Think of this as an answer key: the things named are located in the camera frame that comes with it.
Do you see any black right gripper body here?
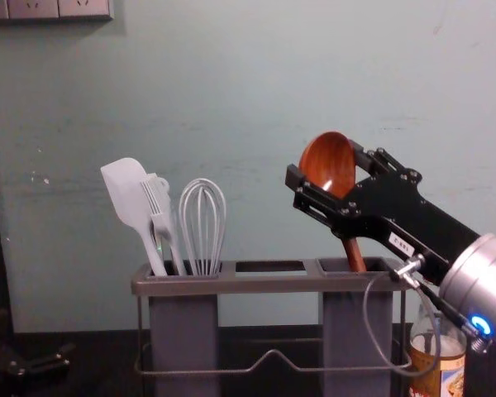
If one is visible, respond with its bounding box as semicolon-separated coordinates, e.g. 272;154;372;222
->
331;168;483;287

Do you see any brown wooden spoon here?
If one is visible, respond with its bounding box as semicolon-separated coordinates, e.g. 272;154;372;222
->
298;131;367;274

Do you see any black table cloth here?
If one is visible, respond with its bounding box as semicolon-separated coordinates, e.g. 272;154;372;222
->
0;324;468;397

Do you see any grey silicone whisk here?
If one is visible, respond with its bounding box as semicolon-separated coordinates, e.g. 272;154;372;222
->
178;178;227;278

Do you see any grey plastic rack bin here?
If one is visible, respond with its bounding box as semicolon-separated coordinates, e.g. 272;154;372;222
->
316;256;394;397
148;259;221;397

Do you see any grey utensil with loop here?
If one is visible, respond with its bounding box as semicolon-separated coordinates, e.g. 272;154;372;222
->
148;172;188;277

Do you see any glass bottle with yellow label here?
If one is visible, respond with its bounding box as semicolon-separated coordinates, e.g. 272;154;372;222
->
408;304;468;397

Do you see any grey silicone fork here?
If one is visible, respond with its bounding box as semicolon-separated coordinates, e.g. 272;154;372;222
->
139;178;169;265

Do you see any grey silicone spatula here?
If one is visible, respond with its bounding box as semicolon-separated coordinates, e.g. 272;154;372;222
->
99;156;169;278

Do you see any grey wire utensil rack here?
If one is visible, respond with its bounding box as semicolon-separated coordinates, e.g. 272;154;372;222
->
131;256;415;397

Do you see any thin grey gripper cable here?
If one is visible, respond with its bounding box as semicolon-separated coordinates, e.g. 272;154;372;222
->
362;253;495;377

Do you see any grey wall socket panel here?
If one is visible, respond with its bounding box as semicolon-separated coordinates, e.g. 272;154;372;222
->
0;0;115;22

